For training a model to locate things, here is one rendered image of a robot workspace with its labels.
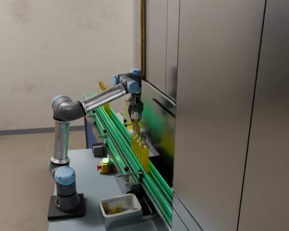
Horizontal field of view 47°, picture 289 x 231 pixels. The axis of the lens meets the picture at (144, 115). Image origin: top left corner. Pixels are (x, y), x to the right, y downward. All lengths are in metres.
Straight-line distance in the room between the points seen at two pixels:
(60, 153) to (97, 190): 0.40
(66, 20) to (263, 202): 4.28
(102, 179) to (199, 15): 1.76
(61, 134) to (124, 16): 2.99
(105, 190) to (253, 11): 1.82
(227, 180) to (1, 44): 4.37
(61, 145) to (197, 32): 1.39
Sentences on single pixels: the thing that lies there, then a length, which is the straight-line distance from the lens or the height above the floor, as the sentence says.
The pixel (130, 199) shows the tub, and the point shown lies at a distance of 2.09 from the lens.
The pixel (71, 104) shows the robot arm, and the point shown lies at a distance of 1.86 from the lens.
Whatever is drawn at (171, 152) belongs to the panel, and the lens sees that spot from 2.01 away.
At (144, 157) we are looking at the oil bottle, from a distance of 2.13.
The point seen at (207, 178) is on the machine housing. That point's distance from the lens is 0.86.
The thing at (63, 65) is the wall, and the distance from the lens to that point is 4.84.
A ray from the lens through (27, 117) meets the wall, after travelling 5.13.
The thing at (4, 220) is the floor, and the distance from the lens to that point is 3.47.
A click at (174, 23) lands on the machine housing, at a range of 1.89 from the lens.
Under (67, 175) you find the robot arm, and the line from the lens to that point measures 1.99.
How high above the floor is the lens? 2.01
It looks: 21 degrees down
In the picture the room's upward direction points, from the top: straight up
